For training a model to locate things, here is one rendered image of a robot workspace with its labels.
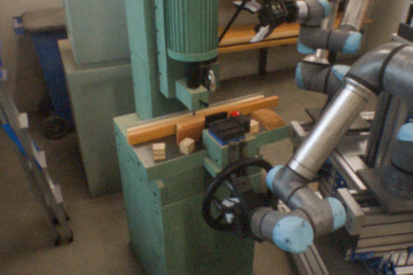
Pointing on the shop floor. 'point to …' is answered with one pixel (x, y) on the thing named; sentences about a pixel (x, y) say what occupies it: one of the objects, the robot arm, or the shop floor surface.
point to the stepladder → (32, 163)
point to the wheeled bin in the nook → (50, 66)
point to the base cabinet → (180, 231)
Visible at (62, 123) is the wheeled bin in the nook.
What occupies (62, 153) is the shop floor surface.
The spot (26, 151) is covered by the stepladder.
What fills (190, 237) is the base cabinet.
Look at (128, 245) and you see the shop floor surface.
